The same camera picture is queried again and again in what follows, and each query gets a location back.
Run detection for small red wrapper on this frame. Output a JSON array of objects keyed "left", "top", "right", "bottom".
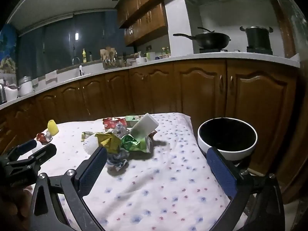
[{"left": 37, "top": 133, "right": 52, "bottom": 145}]

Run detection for black wok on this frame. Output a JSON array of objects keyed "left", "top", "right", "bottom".
[{"left": 173, "top": 27, "right": 231, "bottom": 49}]

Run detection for person's left hand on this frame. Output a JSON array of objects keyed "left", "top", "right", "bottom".
[{"left": 0, "top": 185, "right": 33, "bottom": 231}]

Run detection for white canister with metal lid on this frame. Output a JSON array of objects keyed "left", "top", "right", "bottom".
[{"left": 18, "top": 76, "right": 33, "bottom": 97}]

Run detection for wooden lower cabinets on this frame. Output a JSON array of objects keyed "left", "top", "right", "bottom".
[{"left": 0, "top": 59, "right": 300, "bottom": 174}]

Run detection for white kitchen countertop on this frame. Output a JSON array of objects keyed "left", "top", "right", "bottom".
[{"left": 0, "top": 52, "right": 301, "bottom": 111}]

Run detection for red snack packet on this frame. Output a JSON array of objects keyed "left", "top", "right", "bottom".
[{"left": 102, "top": 117, "right": 127, "bottom": 128}]

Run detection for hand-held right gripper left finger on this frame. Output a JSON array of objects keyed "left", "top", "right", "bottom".
[{"left": 30, "top": 146, "right": 108, "bottom": 231}]

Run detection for white countertop appliance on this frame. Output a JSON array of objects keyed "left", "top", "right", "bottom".
[{"left": 5, "top": 85, "right": 18, "bottom": 101}]

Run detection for floral white tablecloth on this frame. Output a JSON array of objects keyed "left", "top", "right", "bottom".
[{"left": 18, "top": 112, "right": 248, "bottom": 231}]

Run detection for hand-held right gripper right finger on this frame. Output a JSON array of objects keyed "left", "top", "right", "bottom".
[{"left": 206, "top": 147, "right": 285, "bottom": 231}]

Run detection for black stock pot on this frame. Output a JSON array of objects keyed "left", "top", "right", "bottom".
[{"left": 240, "top": 26, "right": 273, "bottom": 49}]

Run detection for gold foil wrapper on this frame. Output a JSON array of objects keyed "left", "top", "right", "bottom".
[{"left": 95, "top": 132, "right": 122, "bottom": 153}]

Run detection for wooden utensil rack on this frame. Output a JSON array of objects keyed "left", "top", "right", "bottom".
[{"left": 100, "top": 47, "right": 118, "bottom": 69}]

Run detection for chrome kitchen faucet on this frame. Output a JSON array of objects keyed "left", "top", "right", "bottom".
[{"left": 72, "top": 56, "right": 85, "bottom": 76}]

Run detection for crumpled blue white wrapper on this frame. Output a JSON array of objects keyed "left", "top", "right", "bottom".
[{"left": 106, "top": 149, "right": 129, "bottom": 171}]

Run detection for white bin with black liner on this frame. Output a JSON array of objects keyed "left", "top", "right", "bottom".
[{"left": 197, "top": 117, "right": 258, "bottom": 162}]

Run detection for dark kitchen window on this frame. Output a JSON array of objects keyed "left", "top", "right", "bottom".
[{"left": 18, "top": 10, "right": 134, "bottom": 89}]

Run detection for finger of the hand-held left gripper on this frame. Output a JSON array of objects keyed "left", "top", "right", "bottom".
[
  {"left": 10, "top": 139, "right": 38, "bottom": 162},
  {"left": 24, "top": 144, "right": 57, "bottom": 172}
]

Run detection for wooden cabinets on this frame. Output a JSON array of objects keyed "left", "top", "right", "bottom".
[
  {"left": 0, "top": 59, "right": 300, "bottom": 174},
  {"left": 117, "top": 0, "right": 174, "bottom": 46}
]

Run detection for green cardboard box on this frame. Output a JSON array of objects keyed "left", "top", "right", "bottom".
[{"left": 125, "top": 115, "right": 142, "bottom": 127}]

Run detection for wooden upper cabinets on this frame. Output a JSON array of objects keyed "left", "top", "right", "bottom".
[{"left": 117, "top": 0, "right": 174, "bottom": 46}]

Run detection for gas stove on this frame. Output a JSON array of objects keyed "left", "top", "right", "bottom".
[{"left": 199, "top": 47, "right": 273, "bottom": 55}]

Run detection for green foil wrapper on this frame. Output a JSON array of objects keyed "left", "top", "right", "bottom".
[{"left": 121, "top": 135, "right": 153, "bottom": 153}]

